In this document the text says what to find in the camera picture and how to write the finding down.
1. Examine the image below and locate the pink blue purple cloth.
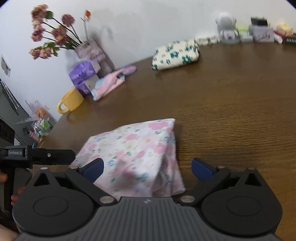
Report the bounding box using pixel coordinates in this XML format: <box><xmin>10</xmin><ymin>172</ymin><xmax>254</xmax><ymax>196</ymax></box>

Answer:
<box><xmin>91</xmin><ymin>65</ymin><xmax>137</xmax><ymax>101</ymax></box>

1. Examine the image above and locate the grey tin box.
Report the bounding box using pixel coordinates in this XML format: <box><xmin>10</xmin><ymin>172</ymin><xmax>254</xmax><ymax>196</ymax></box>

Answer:
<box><xmin>249</xmin><ymin>25</ymin><xmax>274</xmax><ymax>43</ymax></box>

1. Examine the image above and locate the white letter block row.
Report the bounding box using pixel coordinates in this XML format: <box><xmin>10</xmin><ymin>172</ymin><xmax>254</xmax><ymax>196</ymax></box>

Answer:
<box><xmin>195</xmin><ymin>35</ymin><xmax>221</xmax><ymax>46</ymax></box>

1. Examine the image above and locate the white astronaut figurine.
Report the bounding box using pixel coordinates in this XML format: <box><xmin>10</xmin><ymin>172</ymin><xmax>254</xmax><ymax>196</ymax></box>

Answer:
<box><xmin>216</xmin><ymin>12</ymin><xmax>240</xmax><ymax>44</ymax></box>

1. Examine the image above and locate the green floral folded cloth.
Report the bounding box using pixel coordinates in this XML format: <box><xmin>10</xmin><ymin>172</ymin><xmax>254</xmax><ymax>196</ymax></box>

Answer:
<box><xmin>151</xmin><ymin>39</ymin><xmax>200</xmax><ymax>71</ymax></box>

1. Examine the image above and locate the dark red flat box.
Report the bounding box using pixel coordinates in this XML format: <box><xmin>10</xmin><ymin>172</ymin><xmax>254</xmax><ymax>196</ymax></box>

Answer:
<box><xmin>274</xmin><ymin>31</ymin><xmax>296</xmax><ymax>45</ymax></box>

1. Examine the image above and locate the upper purple tissue pack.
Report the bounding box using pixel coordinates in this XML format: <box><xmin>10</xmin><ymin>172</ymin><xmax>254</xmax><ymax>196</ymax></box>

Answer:
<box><xmin>69</xmin><ymin>59</ymin><xmax>101</xmax><ymax>85</ymax></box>

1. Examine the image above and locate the purple tissue pack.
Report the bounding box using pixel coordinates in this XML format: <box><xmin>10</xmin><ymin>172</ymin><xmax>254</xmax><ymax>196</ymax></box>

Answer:
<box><xmin>69</xmin><ymin>59</ymin><xmax>101</xmax><ymax>85</ymax></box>
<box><xmin>74</xmin><ymin>75</ymin><xmax>99</xmax><ymax>96</ymax></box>

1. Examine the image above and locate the person's left hand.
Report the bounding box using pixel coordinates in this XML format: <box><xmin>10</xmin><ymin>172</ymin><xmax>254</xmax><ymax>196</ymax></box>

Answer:
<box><xmin>0</xmin><ymin>172</ymin><xmax>25</xmax><ymax>206</ymax></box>

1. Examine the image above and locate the dried pink rose bouquet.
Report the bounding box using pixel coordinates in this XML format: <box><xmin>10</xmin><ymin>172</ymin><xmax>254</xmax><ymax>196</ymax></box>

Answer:
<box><xmin>29</xmin><ymin>4</ymin><xmax>84</xmax><ymax>60</ymax></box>

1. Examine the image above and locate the fuzzy purple vase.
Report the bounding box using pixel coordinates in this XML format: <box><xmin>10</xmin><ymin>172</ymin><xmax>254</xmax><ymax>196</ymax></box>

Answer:
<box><xmin>75</xmin><ymin>39</ymin><xmax>115</xmax><ymax>78</ymax></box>

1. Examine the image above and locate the yellow small container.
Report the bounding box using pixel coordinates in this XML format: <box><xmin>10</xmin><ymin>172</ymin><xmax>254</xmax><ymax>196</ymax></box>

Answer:
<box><xmin>276</xmin><ymin>22</ymin><xmax>293</xmax><ymax>34</ymax></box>

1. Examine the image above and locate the black small box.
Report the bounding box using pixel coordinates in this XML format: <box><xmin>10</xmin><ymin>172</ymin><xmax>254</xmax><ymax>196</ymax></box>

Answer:
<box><xmin>251</xmin><ymin>17</ymin><xmax>268</xmax><ymax>26</ymax></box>

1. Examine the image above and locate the yellow ceramic mug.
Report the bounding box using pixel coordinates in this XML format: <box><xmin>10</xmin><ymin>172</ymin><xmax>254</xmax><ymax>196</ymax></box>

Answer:
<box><xmin>57</xmin><ymin>87</ymin><xmax>84</xmax><ymax>114</ymax></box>

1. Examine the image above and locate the pink floral garment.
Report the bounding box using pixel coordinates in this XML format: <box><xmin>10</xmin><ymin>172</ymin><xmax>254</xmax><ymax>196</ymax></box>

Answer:
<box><xmin>71</xmin><ymin>118</ymin><xmax>186</xmax><ymax>200</ymax></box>

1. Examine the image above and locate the lower purple tissue pack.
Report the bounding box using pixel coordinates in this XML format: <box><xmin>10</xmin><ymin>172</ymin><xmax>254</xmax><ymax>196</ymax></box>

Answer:
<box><xmin>74</xmin><ymin>75</ymin><xmax>99</xmax><ymax>96</ymax></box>

